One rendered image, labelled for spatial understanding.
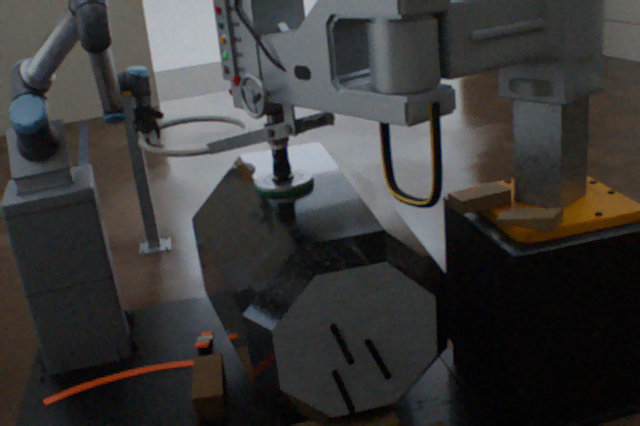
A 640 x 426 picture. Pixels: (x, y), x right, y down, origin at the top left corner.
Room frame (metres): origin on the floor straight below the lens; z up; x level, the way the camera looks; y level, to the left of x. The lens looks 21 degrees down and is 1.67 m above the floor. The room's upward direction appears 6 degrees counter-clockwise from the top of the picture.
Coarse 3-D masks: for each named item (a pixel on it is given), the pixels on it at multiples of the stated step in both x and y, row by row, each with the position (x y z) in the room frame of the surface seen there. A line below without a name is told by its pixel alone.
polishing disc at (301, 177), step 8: (264, 176) 2.44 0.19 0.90; (296, 176) 2.40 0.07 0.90; (304, 176) 2.39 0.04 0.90; (312, 176) 2.39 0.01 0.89; (256, 184) 2.36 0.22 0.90; (264, 184) 2.35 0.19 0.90; (272, 184) 2.34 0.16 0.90; (280, 184) 2.33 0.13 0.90; (288, 184) 2.32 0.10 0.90; (296, 184) 2.31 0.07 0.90; (304, 184) 2.32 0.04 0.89
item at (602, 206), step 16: (512, 192) 2.31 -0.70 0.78; (592, 192) 2.22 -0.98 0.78; (608, 192) 2.19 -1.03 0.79; (496, 208) 2.17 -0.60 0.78; (512, 208) 2.16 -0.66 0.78; (528, 208) 2.14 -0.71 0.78; (576, 208) 2.09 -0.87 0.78; (592, 208) 2.08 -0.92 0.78; (608, 208) 2.06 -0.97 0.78; (624, 208) 2.05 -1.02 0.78; (496, 224) 2.11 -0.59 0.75; (560, 224) 1.98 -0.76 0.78; (576, 224) 1.97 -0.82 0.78; (592, 224) 1.98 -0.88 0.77; (608, 224) 1.99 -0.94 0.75; (624, 224) 2.01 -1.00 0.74; (528, 240) 1.95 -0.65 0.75; (544, 240) 1.96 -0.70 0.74
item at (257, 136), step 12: (300, 120) 2.18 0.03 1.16; (312, 120) 2.23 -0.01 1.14; (324, 120) 2.25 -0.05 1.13; (252, 132) 2.41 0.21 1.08; (264, 132) 2.35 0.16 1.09; (276, 132) 2.29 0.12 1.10; (288, 132) 2.17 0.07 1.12; (300, 132) 2.18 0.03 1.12; (216, 144) 2.64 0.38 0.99; (228, 144) 2.56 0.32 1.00; (240, 144) 2.49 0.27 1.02; (252, 144) 2.42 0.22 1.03
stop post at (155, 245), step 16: (128, 96) 4.01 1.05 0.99; (128, 112) 4.01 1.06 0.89; (128, 128) 4.00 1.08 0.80; (128, 144) 4.00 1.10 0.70; (144, 160) 4.04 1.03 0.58; (144, 176) 4.01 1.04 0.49; (144, 192) 4.01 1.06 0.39; (144, 208) 4.00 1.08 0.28; (144, 224) 4.00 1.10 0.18; (160, 240) 4.06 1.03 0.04
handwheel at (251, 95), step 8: (256, 80) 2.17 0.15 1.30; (240, 88) 2.25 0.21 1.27; (248, 88) 2.23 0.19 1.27; (264, 88) 2.15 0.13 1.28; (240, 96) 2.25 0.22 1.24; (248, 96) 2.20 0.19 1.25; (256, 96) 2.19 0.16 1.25; (264, 96) 2.14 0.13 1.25; (256, 104) 2.20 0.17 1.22; (264, 104) 2.15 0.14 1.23; (248, 112) 2.23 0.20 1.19; (256, 112) 2.20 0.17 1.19; (264, 112) 2.16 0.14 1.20
